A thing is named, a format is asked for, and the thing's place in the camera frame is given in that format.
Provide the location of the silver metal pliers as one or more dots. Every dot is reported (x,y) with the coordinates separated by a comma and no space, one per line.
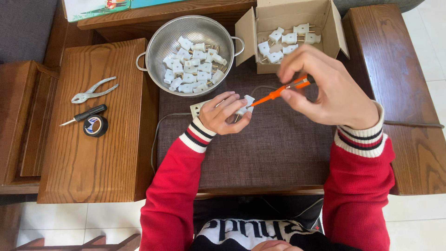
(91,93)

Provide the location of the metal colander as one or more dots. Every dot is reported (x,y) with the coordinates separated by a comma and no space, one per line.
(163,45)

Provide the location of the large pile of white plugs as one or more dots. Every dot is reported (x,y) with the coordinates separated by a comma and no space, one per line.
(195,66)

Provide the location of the open cardboard box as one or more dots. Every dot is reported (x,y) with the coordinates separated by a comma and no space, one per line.
(296,14)

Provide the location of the white electrical plug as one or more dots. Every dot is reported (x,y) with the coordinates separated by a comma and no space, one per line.
(248,101)

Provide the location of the grey cushion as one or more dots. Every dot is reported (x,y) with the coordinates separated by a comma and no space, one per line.
(369,4)
(24,28)

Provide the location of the colourful picture book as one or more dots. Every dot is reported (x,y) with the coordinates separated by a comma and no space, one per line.
(90,8)

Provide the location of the black electrical tape roll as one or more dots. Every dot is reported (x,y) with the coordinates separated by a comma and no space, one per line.
(101,129)

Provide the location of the long wooden armrest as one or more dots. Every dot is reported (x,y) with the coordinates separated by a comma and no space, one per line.
(407,87)

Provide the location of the black and white sweater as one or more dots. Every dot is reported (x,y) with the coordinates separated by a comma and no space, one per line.
(244,232)

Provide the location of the white power socket strip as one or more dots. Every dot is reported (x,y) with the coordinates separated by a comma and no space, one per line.
(195,108)

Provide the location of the person's right hand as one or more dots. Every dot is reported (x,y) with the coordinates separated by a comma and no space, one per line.
(334,94)

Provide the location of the small group of white plugs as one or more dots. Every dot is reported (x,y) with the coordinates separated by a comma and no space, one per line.
(289,38)

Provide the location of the person's left hand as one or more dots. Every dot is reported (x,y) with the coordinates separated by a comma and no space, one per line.
(217,118)

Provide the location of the orange screwdriver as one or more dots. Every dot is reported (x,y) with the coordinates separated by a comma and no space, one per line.
(268,97)

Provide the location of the wide wooden armrest box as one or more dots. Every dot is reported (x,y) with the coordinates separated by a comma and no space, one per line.
(94,164)

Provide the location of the wooden backrest rail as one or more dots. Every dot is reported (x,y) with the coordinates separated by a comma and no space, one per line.
(167,15)

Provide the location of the reddish wooden stool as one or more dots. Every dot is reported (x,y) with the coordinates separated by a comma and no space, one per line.
(97,244)

